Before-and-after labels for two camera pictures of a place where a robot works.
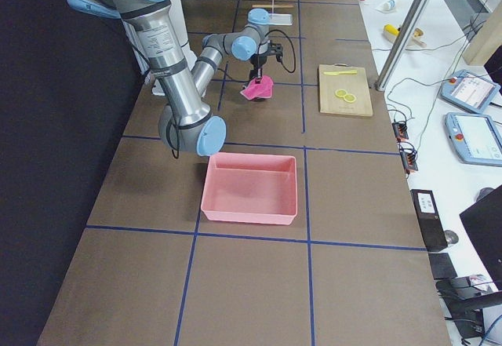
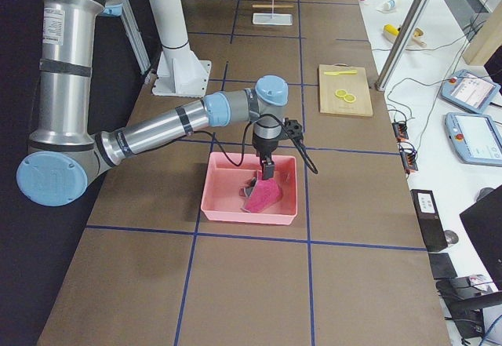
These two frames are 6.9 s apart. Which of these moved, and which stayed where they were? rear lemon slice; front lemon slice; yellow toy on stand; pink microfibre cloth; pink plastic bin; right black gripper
Moved: pink microfibre cloth; right black gripper
Stayed: pink plastic bin; rear lemon slice; yellow toy on stand; front lemon slice
